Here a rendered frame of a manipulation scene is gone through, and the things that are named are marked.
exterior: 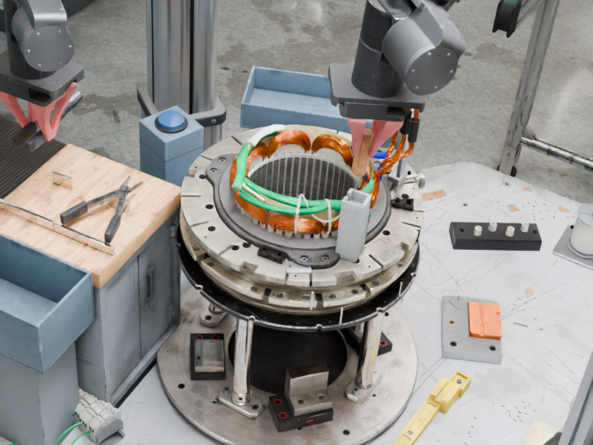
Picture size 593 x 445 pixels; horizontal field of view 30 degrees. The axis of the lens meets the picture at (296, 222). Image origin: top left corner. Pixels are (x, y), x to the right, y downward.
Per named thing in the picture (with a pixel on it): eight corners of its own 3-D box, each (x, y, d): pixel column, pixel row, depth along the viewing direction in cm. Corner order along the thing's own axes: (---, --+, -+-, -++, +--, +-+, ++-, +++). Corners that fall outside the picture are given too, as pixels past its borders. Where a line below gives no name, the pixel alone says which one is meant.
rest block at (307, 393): (283, 393, 156) (286, 368, 152) (320, 385, 157) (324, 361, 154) (293, 417, 152) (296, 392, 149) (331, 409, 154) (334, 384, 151)
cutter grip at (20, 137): (17, 149, 136) (16, 139, 135) (11, 147, 136) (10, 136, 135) (37, 132, 139) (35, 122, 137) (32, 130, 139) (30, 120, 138)
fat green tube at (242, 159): (239, 199, 137) (240, 186, 136) (211, 189, 138) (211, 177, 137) (287, 136, 147) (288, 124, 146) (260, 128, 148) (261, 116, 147)
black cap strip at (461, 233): (539, 251, 189) (542, 241, 187) (453, 249, 187) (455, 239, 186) (533, 231, 192) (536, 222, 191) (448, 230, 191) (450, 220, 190)
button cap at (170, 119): (190, 124, 166) (190, 118, 165) (168, 133, 164) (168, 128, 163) (174, 111, 168) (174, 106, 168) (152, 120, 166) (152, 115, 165)
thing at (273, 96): (386, 224, 191) (409, 86, 172) (381, 267, 183) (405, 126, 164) (245, 204, 193) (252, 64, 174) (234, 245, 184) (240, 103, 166)
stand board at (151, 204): (100, 289, 138) (99, 275, 136) (-23, 236, 143) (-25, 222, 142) (184, 201, 151) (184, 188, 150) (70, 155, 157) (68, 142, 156)
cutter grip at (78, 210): (63, 226, 140) (63, 216, 139) (60, 222, 141) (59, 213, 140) (88, 212, 143) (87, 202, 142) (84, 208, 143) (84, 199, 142)
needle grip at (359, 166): (366, 177, 129) (374, 136, 125) (351, 177, 129) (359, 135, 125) (364, 169, 130) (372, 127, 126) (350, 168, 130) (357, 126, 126)
